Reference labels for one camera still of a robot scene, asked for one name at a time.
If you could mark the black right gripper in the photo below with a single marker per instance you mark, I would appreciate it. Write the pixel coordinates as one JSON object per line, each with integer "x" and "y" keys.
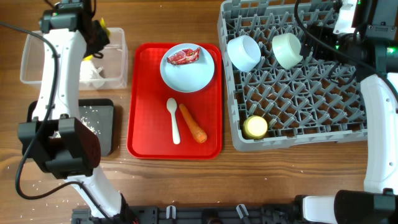
{"x": 319, "y": 51}

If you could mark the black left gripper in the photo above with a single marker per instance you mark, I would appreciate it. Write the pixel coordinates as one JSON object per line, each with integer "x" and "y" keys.
{"x": 105, "y": 40}

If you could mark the green bowl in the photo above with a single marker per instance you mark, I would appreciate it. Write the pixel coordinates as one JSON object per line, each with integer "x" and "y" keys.
{"x": 286, "y": 48}

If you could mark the white napkin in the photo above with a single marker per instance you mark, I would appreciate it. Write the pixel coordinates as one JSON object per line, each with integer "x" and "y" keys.
{"x": 90, "y": 77}

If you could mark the light blue bowl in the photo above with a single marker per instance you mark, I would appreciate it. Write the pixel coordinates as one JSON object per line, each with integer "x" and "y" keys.
{"x": 244, "y": 53}

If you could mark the white rice pile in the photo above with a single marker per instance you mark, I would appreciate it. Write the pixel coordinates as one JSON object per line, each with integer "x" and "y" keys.
{"x": 90, "y": 118}

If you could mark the yellow cup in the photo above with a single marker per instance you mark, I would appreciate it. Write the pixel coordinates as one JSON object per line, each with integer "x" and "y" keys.
{"x": 255, "y": 127}

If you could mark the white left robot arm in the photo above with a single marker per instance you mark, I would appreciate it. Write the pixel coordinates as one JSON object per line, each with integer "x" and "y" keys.
{"x": 70, "y": 33}

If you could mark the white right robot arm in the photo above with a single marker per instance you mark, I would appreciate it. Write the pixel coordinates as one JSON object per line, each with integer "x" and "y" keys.
{"x": 373, "y": 51}

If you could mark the grey dishwasher rack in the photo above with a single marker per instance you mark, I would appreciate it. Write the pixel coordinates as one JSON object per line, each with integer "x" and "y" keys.
{"x": 315, "y": 101}

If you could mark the black waste tray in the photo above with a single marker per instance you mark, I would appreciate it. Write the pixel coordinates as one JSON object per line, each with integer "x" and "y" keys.
{"x": 106, "y": 108}

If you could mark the clear plastic bin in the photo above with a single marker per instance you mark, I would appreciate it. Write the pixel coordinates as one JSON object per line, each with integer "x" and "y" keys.
{"x": 114, "y": 61}

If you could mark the red snack wrapper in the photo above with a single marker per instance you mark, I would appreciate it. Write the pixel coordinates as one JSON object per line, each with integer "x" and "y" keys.
{"x": 184, "y": 56}

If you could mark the white plastic spoon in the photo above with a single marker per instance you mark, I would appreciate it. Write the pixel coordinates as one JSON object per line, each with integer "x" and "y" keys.
{"x": 172, "y": 107}

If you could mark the light blue plate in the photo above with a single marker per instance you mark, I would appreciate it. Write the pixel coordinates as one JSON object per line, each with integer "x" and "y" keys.
{"x": 191, "y": 77}

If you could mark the red serving tray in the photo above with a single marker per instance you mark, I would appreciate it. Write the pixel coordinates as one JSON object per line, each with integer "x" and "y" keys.
{"x": 149, "y": 130}

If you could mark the orange carrot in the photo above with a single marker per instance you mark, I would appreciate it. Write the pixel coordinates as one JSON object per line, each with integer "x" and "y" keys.
{"x": 197, "y": 132}

